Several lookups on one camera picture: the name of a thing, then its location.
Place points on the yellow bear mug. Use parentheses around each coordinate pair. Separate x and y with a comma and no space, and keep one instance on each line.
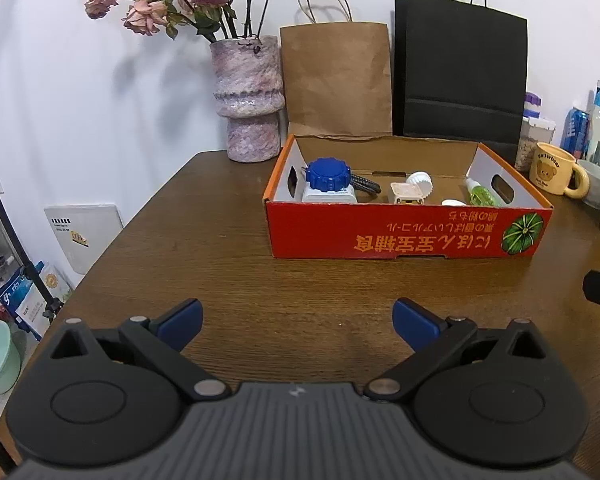
(550,170)

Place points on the clear glass bottle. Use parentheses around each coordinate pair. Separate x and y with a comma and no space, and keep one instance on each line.
(596,120)

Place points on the brown paper bag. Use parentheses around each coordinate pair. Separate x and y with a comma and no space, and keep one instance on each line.
(335,80)

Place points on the green spray bottle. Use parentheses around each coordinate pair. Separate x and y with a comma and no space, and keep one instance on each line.
(480,194)

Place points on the black paper bag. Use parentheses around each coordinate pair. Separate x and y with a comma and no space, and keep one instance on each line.
(460,60)

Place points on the blue drink can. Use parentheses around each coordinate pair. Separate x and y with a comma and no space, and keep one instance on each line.
(574,132)

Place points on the white flat carton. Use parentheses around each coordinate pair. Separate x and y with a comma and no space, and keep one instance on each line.
(80,235)

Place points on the clear plastic bowl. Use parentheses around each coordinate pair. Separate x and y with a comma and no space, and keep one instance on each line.
(596,185)

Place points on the purple lidded jar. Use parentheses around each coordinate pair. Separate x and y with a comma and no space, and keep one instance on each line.
(531,105)

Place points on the black light stand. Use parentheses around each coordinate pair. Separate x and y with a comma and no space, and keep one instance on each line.
(10,230)

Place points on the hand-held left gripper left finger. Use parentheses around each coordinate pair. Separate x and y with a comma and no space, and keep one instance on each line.
(182,322)

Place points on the white cube charger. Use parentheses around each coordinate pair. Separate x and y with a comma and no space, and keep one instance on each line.
(405,195)

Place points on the blue ribbed lid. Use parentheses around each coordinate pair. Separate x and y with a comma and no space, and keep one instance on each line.
(327,175)

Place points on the white box yellow circle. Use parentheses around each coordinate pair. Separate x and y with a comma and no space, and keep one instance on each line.
(55,282)

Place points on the blue white package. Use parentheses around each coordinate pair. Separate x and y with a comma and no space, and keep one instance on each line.
(20,305)

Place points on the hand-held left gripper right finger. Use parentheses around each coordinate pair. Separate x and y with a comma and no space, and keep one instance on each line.
(415,325)

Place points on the red cardboard box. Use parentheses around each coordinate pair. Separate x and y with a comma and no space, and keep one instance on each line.
(380,240)

